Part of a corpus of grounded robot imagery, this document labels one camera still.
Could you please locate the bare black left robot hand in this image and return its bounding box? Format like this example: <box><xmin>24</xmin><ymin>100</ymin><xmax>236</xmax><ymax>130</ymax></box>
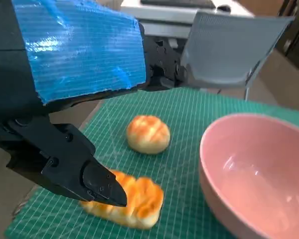
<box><xmin>0</xmin><ymin>0</ymin><xmax>192</xmax><ymax>208</ymax></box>

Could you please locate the round toy bread bun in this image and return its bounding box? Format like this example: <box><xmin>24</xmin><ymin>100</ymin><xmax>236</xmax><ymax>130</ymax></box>
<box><xmin>126</xmin><ymin>115</ymin><xmax>170</xmax><ymax>155</ymax></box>

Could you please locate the long striped toy bread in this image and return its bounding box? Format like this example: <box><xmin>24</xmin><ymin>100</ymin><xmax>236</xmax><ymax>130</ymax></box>
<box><xmin>79</xmin><ymin>170</ymin><xmax>164</xmax><ymax>229</ymax></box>

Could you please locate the pink bowl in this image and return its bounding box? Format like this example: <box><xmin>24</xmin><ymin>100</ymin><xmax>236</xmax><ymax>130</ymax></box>
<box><xmin>198</xmin><ymin>113</ymin><xmax>299</xmax><ymax>239</ymax></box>

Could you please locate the white desk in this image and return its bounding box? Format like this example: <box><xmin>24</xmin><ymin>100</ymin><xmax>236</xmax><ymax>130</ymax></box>
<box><xmin>119</xmin><ymin>0</ymin><xmax>255</xmax><ymax>48</ymax></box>

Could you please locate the black keyboard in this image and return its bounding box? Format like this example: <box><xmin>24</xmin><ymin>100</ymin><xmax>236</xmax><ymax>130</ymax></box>
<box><xmin>141</xmin><ymin>0</ymin><xmax>216</xmax><ymax>8</ymax></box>

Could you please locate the green cutting mat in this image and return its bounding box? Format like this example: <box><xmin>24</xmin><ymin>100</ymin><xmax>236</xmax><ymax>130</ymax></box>
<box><xmin>4</xmin><ymin>86</ymin><xmax>299</xmax><ymax>239</ymax></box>

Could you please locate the grey mesh chair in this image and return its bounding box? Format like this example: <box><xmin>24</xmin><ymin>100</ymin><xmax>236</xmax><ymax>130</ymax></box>
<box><xmin>180</xmin><ymin>9</ymin><xmax>296</xmax><ymax>100</ymax></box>

